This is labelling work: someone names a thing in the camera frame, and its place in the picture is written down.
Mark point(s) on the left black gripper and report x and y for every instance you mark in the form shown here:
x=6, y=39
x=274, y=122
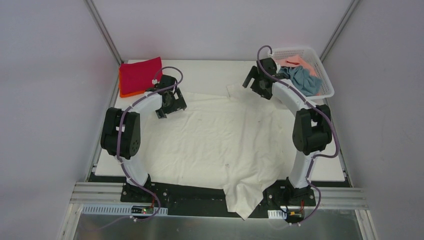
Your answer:
x=173, y=108

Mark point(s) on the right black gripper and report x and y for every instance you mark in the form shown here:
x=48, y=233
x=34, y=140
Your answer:
x=257, y=81

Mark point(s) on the cream white t shirt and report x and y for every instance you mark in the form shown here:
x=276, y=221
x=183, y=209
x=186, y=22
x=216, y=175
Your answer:
x=240, y=143

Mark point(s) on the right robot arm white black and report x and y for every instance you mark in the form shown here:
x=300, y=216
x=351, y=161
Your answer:
x=311, y=130

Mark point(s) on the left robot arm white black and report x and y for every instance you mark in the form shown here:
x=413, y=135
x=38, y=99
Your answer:
x=122, y=129

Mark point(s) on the pink t shirt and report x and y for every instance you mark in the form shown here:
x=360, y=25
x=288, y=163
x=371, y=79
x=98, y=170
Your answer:
x=296, y=61

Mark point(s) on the folded red t shirt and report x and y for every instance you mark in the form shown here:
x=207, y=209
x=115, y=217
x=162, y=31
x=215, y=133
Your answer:
x=148, y=69

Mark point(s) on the folded orange t shirt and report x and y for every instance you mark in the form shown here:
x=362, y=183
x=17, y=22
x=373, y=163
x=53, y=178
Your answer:
x=131, y=83

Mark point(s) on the blue grey t shirt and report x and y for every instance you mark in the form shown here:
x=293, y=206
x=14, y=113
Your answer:
x=302, y=79

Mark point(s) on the white plastic laundry basket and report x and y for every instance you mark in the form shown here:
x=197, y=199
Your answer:
x=311, y=57

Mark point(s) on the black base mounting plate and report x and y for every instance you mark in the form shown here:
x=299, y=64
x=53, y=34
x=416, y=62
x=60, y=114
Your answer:
x=178, y=200

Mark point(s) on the right corner aluminium post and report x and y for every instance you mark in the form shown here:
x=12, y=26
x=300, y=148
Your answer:
x=352, y=7

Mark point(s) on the corner aluminium post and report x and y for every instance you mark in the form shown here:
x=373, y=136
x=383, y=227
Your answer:
x=95, y=14
x=352, y=7

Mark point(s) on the left corner aluminium post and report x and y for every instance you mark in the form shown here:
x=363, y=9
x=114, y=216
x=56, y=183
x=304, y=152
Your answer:
x=95, y=14

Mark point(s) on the left white cable duct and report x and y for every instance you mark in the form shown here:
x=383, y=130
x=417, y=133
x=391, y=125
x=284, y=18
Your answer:
x=123, y=210

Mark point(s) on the white cable duct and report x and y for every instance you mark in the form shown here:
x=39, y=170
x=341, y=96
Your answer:
x=277, y=214
x=123, y=210

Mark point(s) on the aluminium front frame rail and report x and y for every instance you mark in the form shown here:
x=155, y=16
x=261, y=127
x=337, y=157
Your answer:
x=114, y=193

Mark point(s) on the right white cable duct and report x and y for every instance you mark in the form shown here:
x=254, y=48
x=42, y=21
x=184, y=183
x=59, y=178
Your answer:
x=277, y=214

